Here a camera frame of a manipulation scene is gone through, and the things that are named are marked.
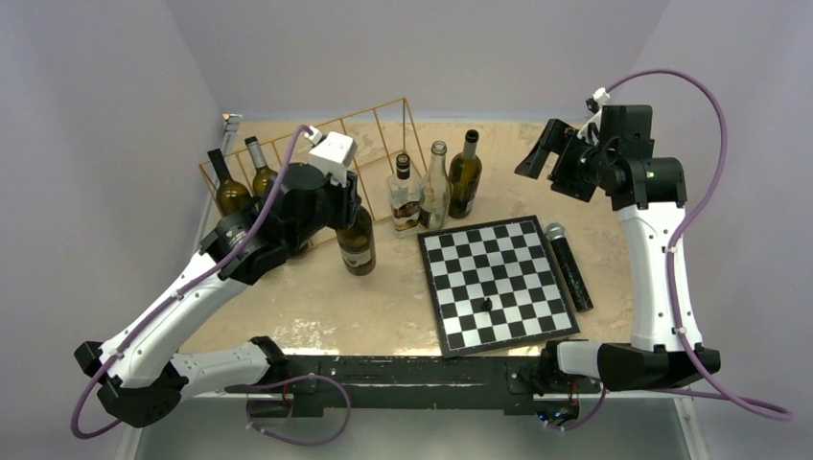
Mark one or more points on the dark green wine bottle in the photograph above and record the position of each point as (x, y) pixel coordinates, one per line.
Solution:
(264, 174)

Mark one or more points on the clear liquor bottle black cap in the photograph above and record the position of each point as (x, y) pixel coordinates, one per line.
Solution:
(404, 197)

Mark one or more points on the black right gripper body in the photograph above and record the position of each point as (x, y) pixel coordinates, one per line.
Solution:
(579, 171)

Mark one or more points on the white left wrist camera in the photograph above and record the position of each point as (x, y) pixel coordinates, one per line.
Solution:
(333, 156)

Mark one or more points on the gold wire wine rack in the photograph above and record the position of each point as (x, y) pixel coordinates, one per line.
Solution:
(381, 132)

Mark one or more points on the green bottle white label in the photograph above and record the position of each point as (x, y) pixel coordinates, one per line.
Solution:
(231, 196)

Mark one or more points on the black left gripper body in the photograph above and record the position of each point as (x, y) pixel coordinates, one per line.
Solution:
(336, 202)

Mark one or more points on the black glitter microphone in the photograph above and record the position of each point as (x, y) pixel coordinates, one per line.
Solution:
(556, 235)

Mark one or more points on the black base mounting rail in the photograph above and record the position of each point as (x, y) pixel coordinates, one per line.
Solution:
(513, 385)

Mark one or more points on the clear empty glass bottle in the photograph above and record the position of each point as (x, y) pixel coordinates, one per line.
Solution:
(435, 189)

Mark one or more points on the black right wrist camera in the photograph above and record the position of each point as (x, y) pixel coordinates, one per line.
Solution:
(625, 127)

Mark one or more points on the dark green bottle silver neck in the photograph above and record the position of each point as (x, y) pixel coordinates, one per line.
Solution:
(464, 174)

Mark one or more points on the black white chessboard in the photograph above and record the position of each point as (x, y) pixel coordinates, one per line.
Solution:
(507, 261)

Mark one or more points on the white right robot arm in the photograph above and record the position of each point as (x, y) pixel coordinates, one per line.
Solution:
(666, 350)

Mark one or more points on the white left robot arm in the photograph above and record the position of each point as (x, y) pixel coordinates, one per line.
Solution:
(139, 374)

